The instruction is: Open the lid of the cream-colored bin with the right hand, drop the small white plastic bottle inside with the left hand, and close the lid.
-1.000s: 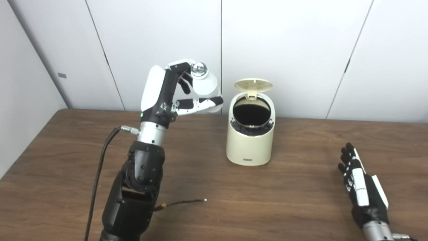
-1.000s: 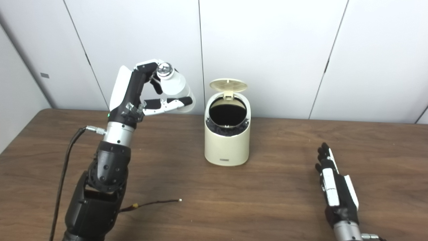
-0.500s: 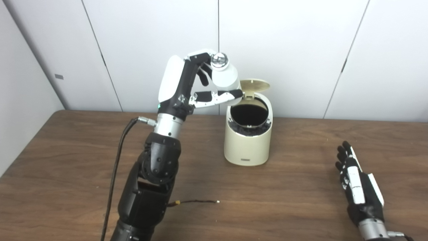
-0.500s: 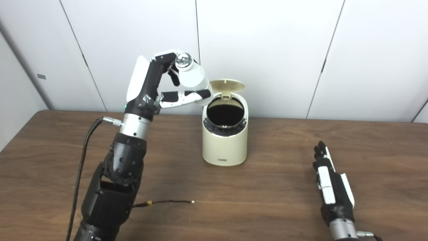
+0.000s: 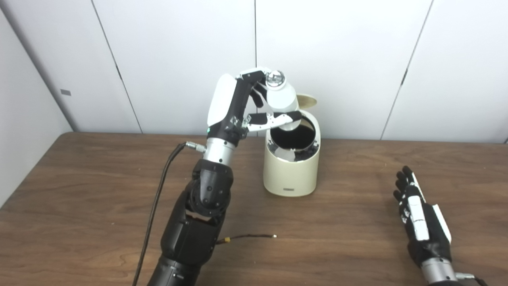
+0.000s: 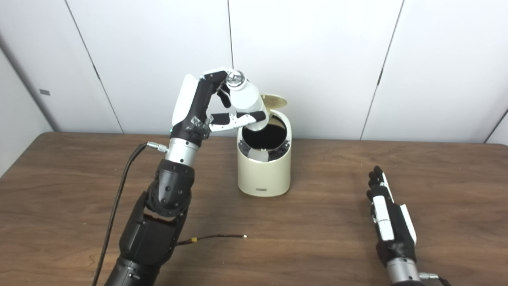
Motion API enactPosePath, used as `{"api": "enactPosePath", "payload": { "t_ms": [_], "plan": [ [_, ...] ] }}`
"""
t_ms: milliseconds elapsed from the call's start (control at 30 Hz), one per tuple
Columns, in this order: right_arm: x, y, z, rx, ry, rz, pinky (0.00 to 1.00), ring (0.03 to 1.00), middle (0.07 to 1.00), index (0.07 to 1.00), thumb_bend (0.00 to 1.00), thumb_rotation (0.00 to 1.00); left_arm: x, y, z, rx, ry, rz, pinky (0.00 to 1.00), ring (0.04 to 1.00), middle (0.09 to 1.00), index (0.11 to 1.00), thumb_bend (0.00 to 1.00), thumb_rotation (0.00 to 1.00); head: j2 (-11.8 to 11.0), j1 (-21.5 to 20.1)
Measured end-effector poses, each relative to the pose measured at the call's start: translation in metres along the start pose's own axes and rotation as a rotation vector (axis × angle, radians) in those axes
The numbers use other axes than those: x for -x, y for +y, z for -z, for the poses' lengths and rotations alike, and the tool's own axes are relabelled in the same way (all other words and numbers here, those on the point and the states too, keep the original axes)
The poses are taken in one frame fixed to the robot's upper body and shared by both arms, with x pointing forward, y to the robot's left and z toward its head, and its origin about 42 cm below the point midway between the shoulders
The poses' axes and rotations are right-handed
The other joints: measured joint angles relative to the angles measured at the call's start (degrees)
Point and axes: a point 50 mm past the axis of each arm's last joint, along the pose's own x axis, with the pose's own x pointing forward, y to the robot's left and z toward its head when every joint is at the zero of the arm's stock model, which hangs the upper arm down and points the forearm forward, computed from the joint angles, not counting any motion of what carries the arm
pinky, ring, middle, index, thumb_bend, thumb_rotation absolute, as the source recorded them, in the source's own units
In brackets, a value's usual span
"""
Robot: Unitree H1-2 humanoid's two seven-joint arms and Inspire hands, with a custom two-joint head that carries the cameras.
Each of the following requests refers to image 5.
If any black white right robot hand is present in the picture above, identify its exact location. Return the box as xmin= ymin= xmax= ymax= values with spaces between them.
xmin=393 ymin=166 xmax=453 ymax=269

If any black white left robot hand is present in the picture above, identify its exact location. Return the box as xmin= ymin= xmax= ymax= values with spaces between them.
xmin=206 ymin=68 xmax=302 ymax=147

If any small white plastic bottle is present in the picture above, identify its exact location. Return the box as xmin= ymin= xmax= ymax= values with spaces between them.
xmin=265 ymin=70 xmax=302 ymax=131

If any round cream bin lid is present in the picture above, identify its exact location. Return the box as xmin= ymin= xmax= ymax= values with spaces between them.
xmin=296 ymin=94 xmax=318 ymax=111

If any cream-colored plastic bin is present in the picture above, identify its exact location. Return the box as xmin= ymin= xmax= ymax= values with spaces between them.
xmin=263 ymin=110 xmax=321 ymax=197

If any black bin liner bag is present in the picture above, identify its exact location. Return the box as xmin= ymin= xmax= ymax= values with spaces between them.
xmin=268 ymin=119 xmax=319 ymax=161

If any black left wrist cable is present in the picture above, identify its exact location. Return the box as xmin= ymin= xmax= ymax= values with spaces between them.
xmin=132 ymin=142 xmax=207 ymax=286

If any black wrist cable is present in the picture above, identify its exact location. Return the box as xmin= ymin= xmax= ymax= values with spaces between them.
xmin=132 ymin=142 xmax=207 ymax=286
xmin=455 ymin=272 xmax=489 ymax=286

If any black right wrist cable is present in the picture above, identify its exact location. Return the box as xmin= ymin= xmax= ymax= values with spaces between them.
xmin=455 ymin=272 xmax=489 ymax=286

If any thin brown loose wire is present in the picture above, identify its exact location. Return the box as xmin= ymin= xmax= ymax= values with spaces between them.
xmin=216 ymin=234 xmax=277 ymax=245

